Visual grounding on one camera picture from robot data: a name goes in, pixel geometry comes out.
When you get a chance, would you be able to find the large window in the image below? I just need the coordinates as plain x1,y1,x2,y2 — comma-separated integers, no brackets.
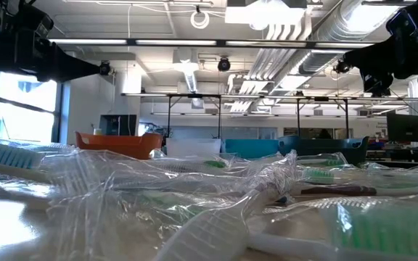
0,67,65,144

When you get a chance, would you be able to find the dark office desk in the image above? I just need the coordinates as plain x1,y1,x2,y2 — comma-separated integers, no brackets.
365,141,418,170

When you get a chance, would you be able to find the black rig frame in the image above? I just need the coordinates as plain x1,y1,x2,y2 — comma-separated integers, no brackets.
165,93,223,139
295,96,351,139

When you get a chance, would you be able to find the teal plastic bin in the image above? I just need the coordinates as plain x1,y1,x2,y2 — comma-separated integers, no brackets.
221,138,281,160

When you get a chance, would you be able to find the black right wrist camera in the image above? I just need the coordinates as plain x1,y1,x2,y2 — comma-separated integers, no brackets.
385,7,418,37

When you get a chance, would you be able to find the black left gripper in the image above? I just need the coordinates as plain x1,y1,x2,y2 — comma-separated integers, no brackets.
0,30,102,83

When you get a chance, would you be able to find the clear plastic bin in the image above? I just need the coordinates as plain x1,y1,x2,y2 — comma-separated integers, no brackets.
165,137,223,159

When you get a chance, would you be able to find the white ceiling light panel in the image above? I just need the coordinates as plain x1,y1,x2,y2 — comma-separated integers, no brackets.
225,5,307,27

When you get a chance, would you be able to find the orange plastic bin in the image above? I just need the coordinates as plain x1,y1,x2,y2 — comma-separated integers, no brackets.
75,130,164,160

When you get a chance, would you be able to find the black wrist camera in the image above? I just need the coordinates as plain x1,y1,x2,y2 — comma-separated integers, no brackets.
0,1,54,41
385,7,418,37

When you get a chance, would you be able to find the black computer monitor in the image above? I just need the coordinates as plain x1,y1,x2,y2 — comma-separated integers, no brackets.
386,112,418,143

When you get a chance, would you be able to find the purple wrapped toothbrush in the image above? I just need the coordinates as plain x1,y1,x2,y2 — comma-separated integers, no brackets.
152,150,299,261
295,165,418,199

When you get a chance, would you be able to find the silver ventilation duct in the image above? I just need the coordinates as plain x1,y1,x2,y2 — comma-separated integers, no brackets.
298,0,402,75

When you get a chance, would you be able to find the dark slate plastic bin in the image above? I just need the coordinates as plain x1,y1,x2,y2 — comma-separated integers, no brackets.
278,135,370,166

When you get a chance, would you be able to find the white cable coil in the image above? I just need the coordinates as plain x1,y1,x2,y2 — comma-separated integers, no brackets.
189,9,210,30

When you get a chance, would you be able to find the overhead light bar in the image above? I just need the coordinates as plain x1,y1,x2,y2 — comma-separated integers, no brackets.
48,38,377,50

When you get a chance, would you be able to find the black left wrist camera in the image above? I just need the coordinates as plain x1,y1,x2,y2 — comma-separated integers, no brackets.
0,1,54,41

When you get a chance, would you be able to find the dark cabinet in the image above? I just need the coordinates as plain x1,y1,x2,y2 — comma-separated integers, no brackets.
99,114,138,137

